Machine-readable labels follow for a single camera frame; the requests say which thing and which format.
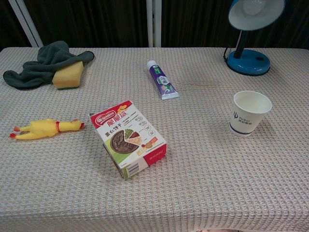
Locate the yellow sponge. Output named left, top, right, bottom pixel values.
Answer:
left=52, top=60, right=84, bottom=91

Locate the white paper cup blue logo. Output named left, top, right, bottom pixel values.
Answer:
left=228, top=90, right=273, bottom=137

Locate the purple white toothpaste tube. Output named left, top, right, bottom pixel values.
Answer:
left=146, top=59, right=181, bottom=101

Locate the black lamp cable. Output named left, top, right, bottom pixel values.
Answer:
left=223, top=46, right=234, bottom=64

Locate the dark grey cloth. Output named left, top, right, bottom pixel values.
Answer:
left=2, top=40, right=95, bottom=90

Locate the red white biscuit box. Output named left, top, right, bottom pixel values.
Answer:
left=90, top=100, right=168, bottom=181

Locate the yellow rubber chicken toy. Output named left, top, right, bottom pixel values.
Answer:
left=9, top=118, right=85, bottom=141

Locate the beige woven tablecloth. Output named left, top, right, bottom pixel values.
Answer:
left=0, top=47, right=309, bottom=232

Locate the white partition post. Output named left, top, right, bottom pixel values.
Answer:
left=146, top=0, right=162, bottom=48
left=8, top=0, right=44, bottom=48

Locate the blue desk lamp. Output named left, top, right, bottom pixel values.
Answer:
left=226, top=0, right=286, bottom=77

